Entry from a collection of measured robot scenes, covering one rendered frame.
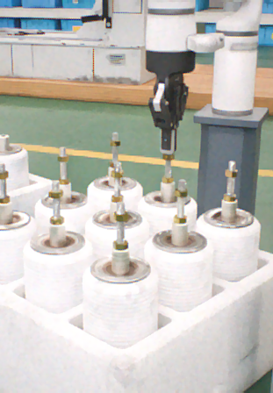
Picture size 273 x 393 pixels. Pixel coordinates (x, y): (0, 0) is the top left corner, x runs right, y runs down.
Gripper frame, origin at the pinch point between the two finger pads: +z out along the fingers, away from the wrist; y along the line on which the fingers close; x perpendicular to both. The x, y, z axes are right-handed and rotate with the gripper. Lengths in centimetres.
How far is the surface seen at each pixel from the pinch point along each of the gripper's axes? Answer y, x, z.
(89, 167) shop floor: -85, -54, 35
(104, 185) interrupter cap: -1.9, -12.1, 9.6
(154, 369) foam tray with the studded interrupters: 31.2, 9.1, 19.9
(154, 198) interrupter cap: 0.8, -1.9, 9.8
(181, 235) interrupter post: 16.4, 7.4, 8.5
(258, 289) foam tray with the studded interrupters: 9.8, 17.2, 18.2
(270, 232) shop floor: -53, 9, 35
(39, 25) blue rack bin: -449, -278, 25
